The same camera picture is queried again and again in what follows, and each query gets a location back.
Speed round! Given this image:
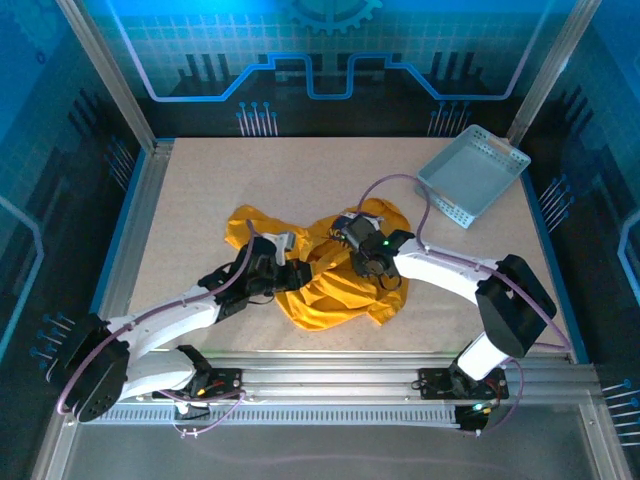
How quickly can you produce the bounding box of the grey slotted cable duct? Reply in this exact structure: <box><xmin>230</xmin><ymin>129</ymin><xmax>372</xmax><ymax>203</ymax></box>
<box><xmin>78</xmin><ymin>405</ymin><xmax>461</xmax><ymax>427</ymax></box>

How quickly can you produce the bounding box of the aluminium side rail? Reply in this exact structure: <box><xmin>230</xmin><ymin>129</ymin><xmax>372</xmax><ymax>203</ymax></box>
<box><xmin>82</xmin><ymin>138</ymin><xmax>175</xmax><ymax>364</ymax></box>

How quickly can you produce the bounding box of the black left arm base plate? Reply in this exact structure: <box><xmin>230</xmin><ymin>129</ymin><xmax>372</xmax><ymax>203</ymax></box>
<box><xmin>152</xmin><ymin>367</ymin><xmax>250</xmax><ymax>401</ymax></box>

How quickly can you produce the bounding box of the yellow t-shirt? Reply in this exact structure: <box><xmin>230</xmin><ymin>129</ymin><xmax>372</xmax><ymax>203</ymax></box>
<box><xmin>223</xmin><ymin>197</ymin><xmax>412</xmax><ymax>332</ymax></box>

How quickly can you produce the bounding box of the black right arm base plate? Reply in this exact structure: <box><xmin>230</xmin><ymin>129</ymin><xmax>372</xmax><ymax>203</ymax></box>
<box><xmin>418</xmin><ymin>367</ymin><xmax>510</xmax><ymax>400</ymax></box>

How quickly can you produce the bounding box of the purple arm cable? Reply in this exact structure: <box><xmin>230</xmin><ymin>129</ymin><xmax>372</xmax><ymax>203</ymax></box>
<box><xmin>57</xmin><ymin>219</ymin><xmax>261</xmax><ymax>440</ymax></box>
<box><xmin>358</xmin><ymin>173</ymin><xmax>574</xmax><ymax>436</ymax></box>

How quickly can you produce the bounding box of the aluminium frame post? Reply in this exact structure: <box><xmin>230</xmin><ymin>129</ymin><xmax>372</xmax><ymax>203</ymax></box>
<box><xmin>55</xmin><ymin>0</ymin><xmax>160</xmax><ymax>154</ymax></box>
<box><xmin>505</xmin><ymin>0</ymin><xmax>605</xmax><ymax>147</ymax></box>

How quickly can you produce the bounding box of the light blue plastic basket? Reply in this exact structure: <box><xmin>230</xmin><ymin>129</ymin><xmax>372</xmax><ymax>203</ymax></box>
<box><xmin>416</xmin><ymin>125</ymin><xmax>532</xmax><ymax>230</ymax></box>

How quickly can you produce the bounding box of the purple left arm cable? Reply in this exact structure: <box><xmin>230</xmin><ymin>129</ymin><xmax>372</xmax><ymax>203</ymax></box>
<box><xmin>57</xmin><ymin>219</ymin><xmax>261</xmax><ymax>440</ymax></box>

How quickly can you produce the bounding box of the clear acrylic panel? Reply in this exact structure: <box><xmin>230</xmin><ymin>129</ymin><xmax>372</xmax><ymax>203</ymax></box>
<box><xmin>59</xmin><ymin>422</ymin><xmax>601</xmax><ymax>480</ymax></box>

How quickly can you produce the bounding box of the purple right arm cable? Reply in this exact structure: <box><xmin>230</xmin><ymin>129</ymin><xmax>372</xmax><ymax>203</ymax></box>
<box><xmin>358</xmin><ymin>173</ymin><xmax>574</xmax><ymax>436</ymax></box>

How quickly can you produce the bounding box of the aluminium mounting rail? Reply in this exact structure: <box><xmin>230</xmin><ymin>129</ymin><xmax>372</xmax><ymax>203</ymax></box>
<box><xmin>64</xmin><ymin>349</ymin><xmax>601</xmax><ymax>401</ymax></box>

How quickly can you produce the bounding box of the small black connector box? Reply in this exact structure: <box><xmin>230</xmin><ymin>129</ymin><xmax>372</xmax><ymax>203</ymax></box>
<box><xmin>454</xmin><ymin>402</ymin><xmax>491</xmax><ymax>435</ymax></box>

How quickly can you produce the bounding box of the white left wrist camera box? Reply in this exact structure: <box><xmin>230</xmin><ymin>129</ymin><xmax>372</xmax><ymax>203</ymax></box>
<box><xmin>259</xmin><ymin>230</ymin><xmax>297</xmax><ymax>266</ymax></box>

